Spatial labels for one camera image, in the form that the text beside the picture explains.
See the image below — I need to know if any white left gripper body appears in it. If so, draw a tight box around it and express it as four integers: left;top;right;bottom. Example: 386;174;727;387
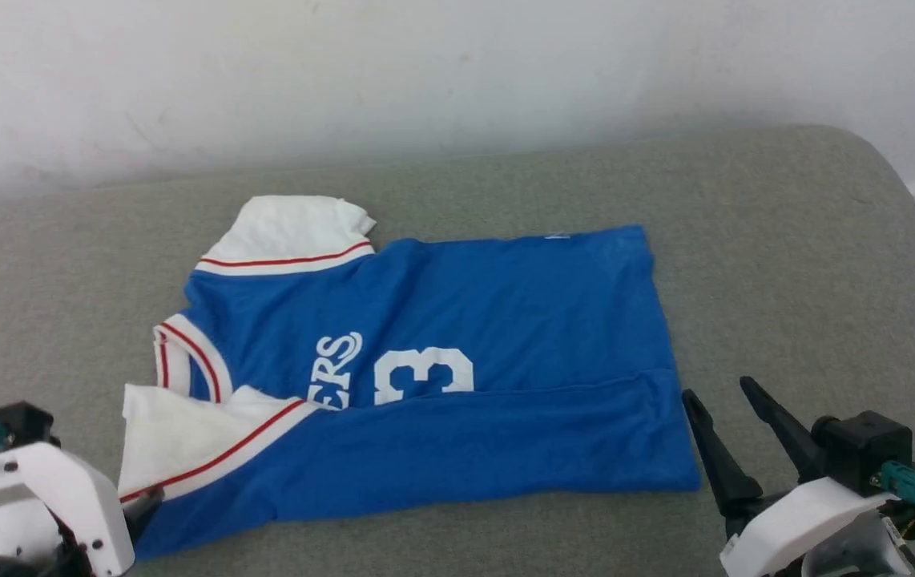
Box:
0;441;136;577

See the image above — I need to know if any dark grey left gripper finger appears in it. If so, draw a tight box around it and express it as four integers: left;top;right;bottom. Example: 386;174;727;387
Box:
123;486;164;533

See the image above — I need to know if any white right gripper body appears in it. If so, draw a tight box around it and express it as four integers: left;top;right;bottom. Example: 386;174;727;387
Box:
720;476;901;577

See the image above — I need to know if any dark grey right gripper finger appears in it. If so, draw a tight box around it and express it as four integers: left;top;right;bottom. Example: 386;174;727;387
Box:
681;389;764;518
739;376;827;483

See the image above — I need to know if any blue jersey with white sleeves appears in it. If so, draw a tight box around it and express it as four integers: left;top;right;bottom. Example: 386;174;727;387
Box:
117;195;702;561

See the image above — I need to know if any grey padded ironing board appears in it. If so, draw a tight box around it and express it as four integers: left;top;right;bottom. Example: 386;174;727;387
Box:
0;124;915;577

